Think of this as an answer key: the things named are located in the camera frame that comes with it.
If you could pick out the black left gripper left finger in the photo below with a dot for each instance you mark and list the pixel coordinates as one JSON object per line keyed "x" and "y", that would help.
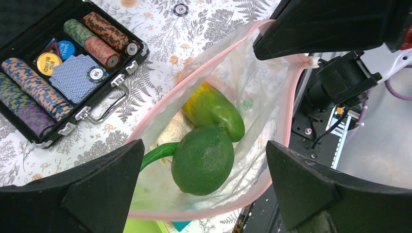
{"x": 93, "y": 197}

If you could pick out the green chili pepper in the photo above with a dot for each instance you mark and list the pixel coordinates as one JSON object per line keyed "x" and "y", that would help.
{"x": 162, "y": 151}

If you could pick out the floral patterned table mat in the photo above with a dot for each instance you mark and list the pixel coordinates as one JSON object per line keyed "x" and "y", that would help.
{"x": 172, "y": 42}

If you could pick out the teal small block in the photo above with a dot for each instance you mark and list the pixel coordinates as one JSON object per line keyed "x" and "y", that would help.
{"x": 180, "y": 226}

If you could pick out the black poker chip case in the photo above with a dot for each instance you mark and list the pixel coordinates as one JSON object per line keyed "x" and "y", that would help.
{"x": 61, "y": 62}

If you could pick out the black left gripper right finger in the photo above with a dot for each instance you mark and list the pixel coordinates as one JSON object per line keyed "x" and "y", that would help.
{"x": 314, "y": 198}

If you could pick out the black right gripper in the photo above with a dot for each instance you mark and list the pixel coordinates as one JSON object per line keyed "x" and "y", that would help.
{"x": 311, "y": 26}

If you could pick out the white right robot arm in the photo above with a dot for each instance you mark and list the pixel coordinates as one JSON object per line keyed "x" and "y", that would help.
{"x": 347, "y": 77}

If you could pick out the white cauliflower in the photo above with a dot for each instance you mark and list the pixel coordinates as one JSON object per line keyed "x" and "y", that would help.
{"x": 176, "y": 129}

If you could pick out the clear pink zip top bag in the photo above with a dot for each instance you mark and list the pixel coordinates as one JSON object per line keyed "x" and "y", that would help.
{"x": 262, "y": 91}

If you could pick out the green plastic food tray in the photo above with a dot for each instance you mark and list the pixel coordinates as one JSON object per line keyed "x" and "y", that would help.
{"x": 144, "y": 226}

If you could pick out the dark green avocado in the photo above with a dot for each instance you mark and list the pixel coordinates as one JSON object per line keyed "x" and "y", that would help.
{"x": 203, "y": 160}

